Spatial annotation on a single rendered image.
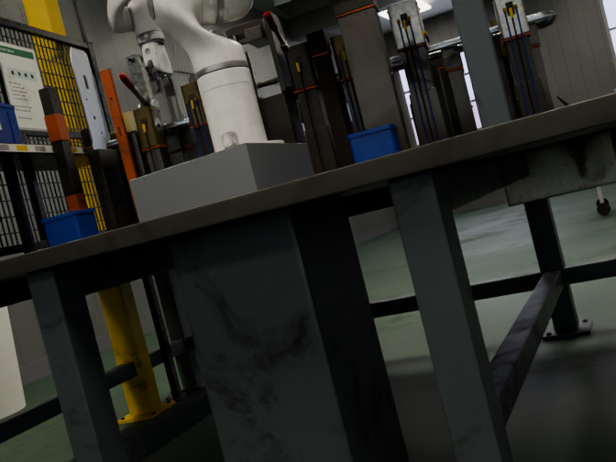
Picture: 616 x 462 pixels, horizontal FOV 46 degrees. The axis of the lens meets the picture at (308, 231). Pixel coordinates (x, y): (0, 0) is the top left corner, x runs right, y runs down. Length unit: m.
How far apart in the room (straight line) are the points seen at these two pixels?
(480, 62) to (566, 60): 10.44
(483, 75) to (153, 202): 0.82
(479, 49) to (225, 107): 0.62
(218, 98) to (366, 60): 0.42
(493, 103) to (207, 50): 0.67
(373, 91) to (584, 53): 10.49
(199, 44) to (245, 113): 0.18
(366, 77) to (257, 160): 0.48
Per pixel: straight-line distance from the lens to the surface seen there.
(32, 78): 2.82
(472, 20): 1.81
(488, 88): 1.79
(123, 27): 2.40
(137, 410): 3.08
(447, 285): 1.24
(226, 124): 1.58
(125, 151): 2.26
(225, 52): 1.61
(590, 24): 12.26
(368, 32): 1.83
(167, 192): 1.53
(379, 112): 1.80
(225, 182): 1.45
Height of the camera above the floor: 0.64
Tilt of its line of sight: 2 degrees down
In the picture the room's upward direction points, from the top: 14 degrees counter-clockwise
